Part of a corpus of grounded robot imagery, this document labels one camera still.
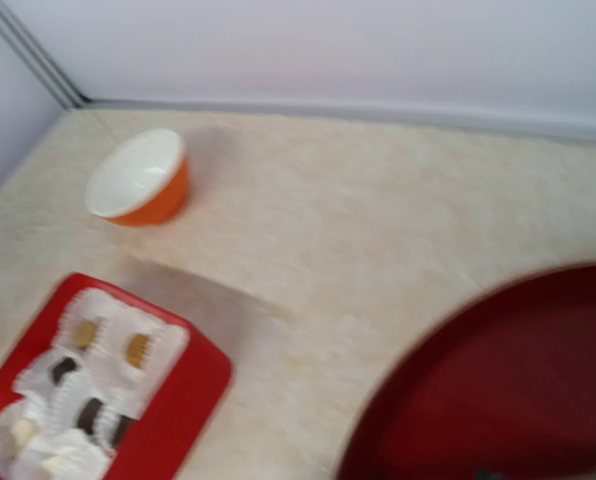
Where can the tan ridged square chocolate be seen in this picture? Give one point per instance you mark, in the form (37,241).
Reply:
(137,350)

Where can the tan round chocolate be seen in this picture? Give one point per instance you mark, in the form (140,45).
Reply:
(85,334)

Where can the red chocolate box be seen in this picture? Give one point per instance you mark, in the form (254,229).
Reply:
(156,447)

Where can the dark brown chocolate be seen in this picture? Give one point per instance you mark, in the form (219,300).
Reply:
(120,429)

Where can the dark square chocolate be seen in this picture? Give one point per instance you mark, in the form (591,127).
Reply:
(65,366)

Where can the round dark red tray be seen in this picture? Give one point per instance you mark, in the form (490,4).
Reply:
(506,386)

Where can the dark heart chocolate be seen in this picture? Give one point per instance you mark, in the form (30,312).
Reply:
(88,414)

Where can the white square chocolate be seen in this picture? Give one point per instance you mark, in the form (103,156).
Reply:
(53,467)

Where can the white oval chocolate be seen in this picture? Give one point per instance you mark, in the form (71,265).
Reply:
(22,432)

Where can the white and orange bowl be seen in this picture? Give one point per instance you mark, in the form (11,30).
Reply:
(144,182)

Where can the left aluminium frame post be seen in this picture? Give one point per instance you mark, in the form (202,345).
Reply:
(38,61)

